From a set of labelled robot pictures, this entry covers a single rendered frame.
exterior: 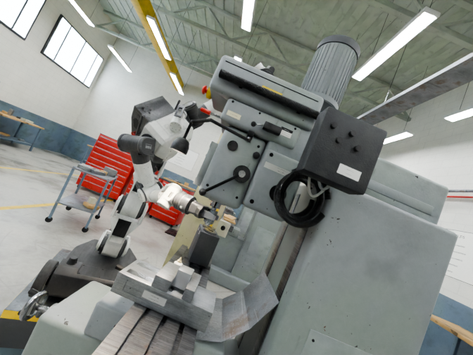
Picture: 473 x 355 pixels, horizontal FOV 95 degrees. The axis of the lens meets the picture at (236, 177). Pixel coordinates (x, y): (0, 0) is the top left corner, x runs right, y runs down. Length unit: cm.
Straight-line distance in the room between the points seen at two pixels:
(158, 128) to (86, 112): 1116
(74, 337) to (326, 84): 139
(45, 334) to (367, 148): 125
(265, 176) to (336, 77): 54
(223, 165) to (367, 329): 78
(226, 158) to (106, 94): 1149
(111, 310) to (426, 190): 133
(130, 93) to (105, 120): 168
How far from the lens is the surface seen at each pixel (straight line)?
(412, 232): 102
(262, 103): 94
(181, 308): 87
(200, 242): 135
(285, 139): 93
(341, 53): 119
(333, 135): 72
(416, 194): 119
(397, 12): 553
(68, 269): 166
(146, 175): 127
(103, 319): 103
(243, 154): 91
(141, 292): 89
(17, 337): 176
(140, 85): 1182
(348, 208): 88
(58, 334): 114
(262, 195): 88
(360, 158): 74
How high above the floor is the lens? 137
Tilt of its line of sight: 4 degrees up
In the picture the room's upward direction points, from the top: 23 degrees clockwise
